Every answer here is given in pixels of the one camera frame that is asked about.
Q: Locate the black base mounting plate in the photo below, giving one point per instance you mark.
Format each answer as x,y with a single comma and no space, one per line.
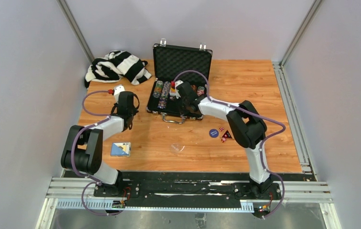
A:
189,189

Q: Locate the blue small blind button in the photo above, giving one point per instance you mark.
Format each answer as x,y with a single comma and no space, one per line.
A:
214,133

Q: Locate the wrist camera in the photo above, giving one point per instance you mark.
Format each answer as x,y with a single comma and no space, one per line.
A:
177,87
117,90

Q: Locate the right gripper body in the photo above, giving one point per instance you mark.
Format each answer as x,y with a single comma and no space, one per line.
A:
184,103

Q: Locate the red playing card deck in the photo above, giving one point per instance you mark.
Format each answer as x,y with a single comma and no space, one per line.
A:
173,94

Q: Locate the red green chip row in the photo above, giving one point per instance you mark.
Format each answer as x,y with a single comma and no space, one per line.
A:
200,90

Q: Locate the red triangular button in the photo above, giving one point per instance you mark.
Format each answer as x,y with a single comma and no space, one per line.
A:
227,135

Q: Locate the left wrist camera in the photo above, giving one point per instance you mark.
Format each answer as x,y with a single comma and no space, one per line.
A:
117,90

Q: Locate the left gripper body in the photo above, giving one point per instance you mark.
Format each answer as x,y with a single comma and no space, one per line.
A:
133,112

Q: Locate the blue card deck box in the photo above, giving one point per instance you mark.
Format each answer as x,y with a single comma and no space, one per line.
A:
121,149

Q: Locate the black white striped cloth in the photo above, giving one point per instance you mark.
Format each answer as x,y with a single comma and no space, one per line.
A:
115,66

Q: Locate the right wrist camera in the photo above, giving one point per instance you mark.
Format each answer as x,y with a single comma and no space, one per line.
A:
177,87

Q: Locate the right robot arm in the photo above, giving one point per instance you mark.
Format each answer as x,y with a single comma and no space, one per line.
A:
247,128

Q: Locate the clear dealer button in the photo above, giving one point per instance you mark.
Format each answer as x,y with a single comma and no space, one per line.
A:
176,148

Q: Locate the orange black chip row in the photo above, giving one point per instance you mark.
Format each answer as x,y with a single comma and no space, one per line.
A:
194,87

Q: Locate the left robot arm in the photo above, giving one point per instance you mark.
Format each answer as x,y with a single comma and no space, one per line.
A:
83,150

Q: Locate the black poker set case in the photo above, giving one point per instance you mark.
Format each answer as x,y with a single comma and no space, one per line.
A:
172,63

